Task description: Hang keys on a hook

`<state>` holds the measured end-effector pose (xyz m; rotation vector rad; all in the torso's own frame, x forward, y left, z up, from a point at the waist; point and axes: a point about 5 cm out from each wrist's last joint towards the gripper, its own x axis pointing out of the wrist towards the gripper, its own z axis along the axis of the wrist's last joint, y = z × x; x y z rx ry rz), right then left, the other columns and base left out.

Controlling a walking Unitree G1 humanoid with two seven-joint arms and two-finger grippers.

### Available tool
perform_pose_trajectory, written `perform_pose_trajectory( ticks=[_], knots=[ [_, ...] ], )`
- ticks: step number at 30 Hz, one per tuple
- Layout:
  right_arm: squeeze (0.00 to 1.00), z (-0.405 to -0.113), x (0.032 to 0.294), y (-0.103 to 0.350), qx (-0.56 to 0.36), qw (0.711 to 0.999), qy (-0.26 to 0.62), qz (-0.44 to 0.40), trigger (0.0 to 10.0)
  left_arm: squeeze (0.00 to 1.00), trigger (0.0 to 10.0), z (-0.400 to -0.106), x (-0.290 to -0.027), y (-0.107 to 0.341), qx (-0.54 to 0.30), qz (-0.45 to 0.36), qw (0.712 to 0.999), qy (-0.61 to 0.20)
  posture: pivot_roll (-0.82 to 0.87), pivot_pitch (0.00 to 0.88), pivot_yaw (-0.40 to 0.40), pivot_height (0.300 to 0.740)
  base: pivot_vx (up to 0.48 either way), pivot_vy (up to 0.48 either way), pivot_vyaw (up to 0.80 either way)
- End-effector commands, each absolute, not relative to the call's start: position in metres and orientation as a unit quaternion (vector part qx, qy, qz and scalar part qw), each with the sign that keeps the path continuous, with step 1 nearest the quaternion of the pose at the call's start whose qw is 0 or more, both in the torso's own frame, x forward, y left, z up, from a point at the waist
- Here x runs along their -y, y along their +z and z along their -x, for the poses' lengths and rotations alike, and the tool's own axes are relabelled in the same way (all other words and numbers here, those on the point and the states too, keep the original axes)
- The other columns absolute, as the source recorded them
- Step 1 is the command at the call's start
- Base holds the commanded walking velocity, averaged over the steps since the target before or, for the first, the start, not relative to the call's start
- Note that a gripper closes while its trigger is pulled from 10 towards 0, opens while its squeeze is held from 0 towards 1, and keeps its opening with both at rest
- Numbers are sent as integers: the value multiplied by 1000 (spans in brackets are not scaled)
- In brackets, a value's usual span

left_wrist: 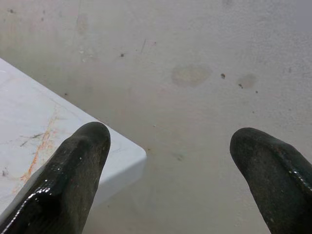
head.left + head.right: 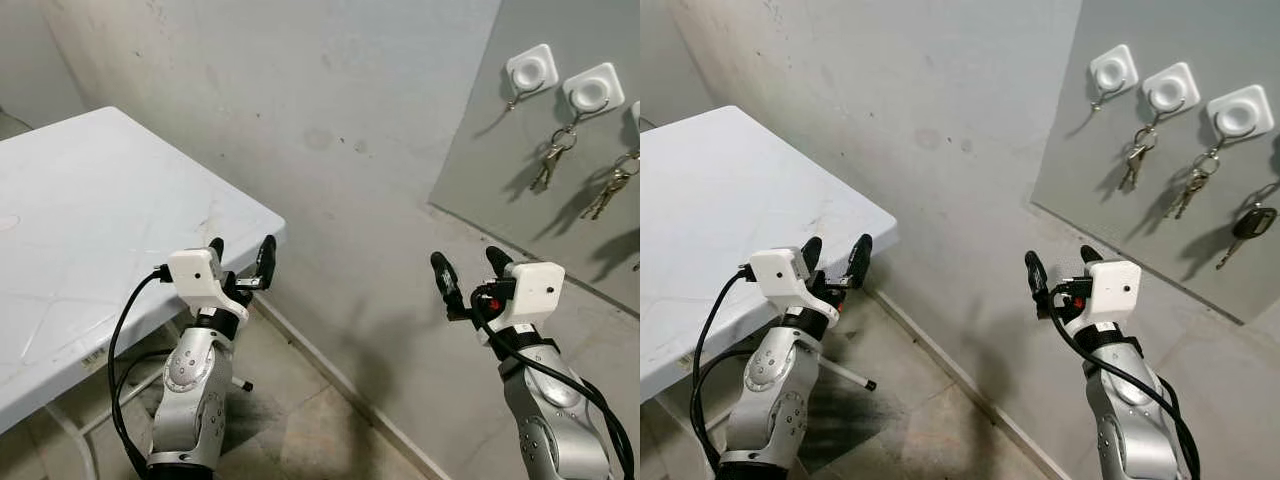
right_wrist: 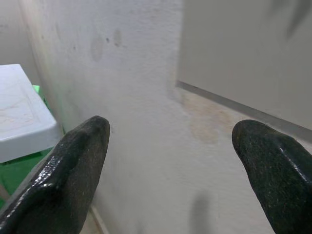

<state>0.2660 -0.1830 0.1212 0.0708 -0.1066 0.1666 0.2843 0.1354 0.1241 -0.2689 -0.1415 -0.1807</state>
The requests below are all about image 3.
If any white plastic table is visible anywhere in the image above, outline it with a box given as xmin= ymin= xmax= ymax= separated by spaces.
xmin=0 ymin=63 xmax=64 ymax=204

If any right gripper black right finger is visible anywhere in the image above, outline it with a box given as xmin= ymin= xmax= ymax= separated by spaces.
xmin=231 ymin=119 xmax=312 ymax=234

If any grey wall board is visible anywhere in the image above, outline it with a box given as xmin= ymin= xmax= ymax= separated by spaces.
xmin=175 ymin=0 xmax=312 ymax=138

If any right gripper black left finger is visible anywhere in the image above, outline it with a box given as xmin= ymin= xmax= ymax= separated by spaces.
xmin=0 ymin=116 xmax=111 ymax=234

